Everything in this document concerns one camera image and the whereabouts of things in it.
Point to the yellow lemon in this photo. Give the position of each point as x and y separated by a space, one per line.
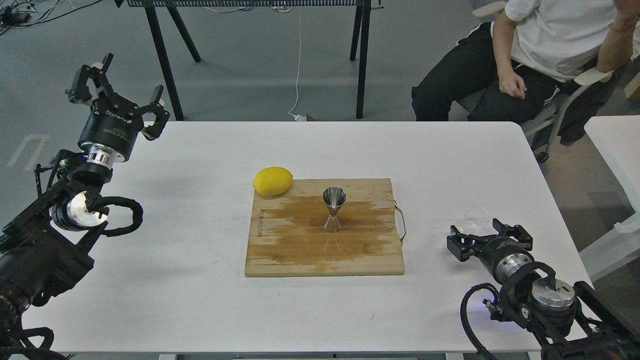
272 181

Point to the small clear glass cup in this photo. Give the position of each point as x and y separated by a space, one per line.
476 220

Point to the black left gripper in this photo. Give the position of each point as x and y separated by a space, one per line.
110 131

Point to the wooden cutting board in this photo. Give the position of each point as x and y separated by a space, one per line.
286 237

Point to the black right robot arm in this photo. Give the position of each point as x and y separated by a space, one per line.
570 322

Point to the steel jigger measuring cup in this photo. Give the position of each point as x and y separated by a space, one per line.
334 198

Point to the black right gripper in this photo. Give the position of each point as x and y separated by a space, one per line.
502 255

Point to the seated person white shirt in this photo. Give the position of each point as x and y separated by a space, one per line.
521 60

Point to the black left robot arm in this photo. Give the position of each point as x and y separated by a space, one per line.
45 249

